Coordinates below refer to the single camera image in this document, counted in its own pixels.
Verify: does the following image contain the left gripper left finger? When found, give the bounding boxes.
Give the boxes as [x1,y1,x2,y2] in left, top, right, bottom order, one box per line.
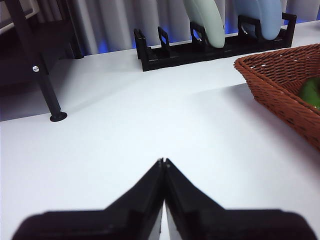
[11,157,165,240]

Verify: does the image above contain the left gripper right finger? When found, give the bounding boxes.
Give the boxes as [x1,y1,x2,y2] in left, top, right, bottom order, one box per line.
[163,157,317,240]

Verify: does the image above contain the brown wicker basket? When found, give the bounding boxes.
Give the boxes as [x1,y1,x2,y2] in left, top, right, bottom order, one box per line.
[233,42,320,152]

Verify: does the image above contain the green toy cucumber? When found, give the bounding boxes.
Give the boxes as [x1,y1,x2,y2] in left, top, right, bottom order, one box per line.
[297,76,320,111]

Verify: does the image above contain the black plate rack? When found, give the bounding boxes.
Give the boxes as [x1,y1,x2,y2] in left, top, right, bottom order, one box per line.
[133,12,298,73]

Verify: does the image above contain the pale green plate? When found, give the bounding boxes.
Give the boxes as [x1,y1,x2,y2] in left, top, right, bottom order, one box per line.
[183,0,226,49]

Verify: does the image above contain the pale blue plate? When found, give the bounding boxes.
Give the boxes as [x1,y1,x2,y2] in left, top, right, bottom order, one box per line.
[234,0,283,41]

